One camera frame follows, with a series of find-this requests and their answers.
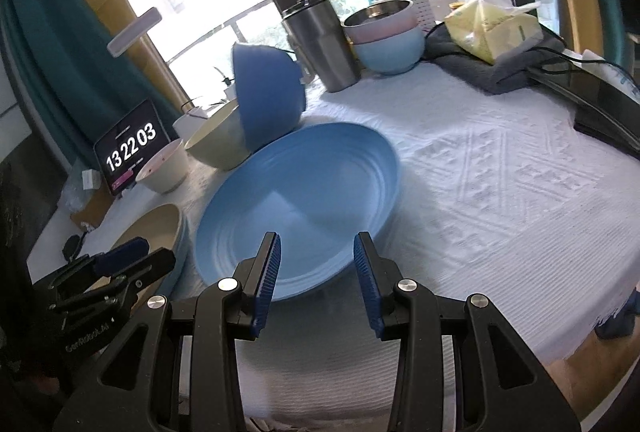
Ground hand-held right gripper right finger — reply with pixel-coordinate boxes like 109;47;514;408
352;232;583;432

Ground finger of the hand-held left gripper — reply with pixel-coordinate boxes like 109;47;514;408
92;237;151;278
107;248;177;308

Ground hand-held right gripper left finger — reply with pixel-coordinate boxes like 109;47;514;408
52;232;283;432

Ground beige plate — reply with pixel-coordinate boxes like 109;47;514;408
107;203;183;298

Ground white bowl with pink inside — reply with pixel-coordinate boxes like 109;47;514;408
135;138;191;195

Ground light blue plate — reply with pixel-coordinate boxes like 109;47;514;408
194;122;401;303

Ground pale green bowl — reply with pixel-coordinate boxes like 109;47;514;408
184;101;253;171

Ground dark blue bowl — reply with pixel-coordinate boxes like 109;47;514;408
231;41;307;150

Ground black round case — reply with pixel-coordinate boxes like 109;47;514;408
62;234;83;263

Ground cardboard box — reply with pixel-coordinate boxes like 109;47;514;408
70;192;113;233

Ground clear plastic bag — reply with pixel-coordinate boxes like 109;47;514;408
65;157;108;213

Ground tablet showing clock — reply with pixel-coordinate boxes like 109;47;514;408
93;99;168;198

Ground white desk lamp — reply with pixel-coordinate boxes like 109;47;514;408
106;8;211;144

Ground light blue bowl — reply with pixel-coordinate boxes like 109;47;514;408
354;26;426;75

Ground grey cloth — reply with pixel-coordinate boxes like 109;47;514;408
425;24;566;95

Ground stainless steel tumbler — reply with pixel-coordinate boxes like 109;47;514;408
281;0;362;94

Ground pastel pink bowl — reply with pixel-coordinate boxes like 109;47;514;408
343;0;417;45

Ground yellow tissue pack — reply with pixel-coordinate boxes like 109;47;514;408
444;0;543;65

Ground white slatted basket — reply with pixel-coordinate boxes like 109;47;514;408
400;0;441;33

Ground black laptop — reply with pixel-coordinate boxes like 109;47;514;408
525;62;640;145

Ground black laptop cable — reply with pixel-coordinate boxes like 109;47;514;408
520;24;608;73

